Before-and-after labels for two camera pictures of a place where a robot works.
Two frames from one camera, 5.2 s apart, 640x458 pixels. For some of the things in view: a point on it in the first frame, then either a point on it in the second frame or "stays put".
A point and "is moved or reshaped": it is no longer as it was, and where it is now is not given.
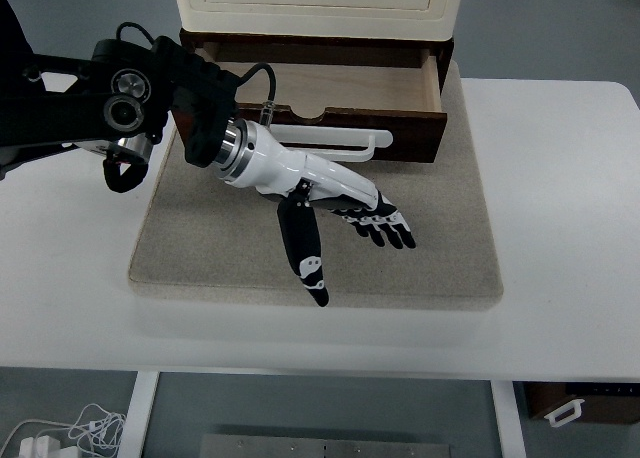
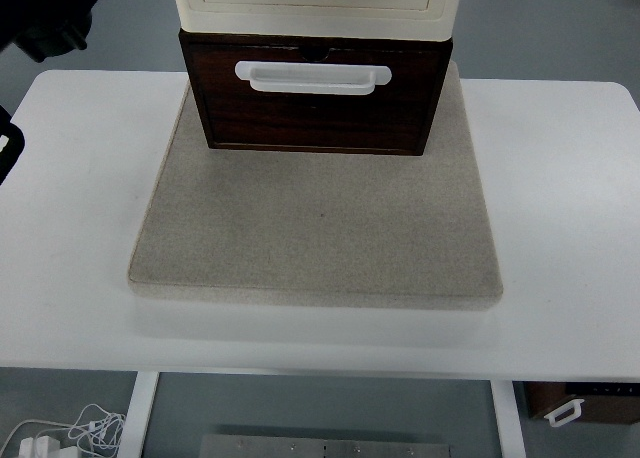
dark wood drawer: (387, 84) is moved or reshaped
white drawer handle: (338, 135) to (312, 77)
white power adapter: (41, 447) stays put
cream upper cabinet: (369, 8) stays put
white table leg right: (508, 419) stays put
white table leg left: (137, 421) stays put
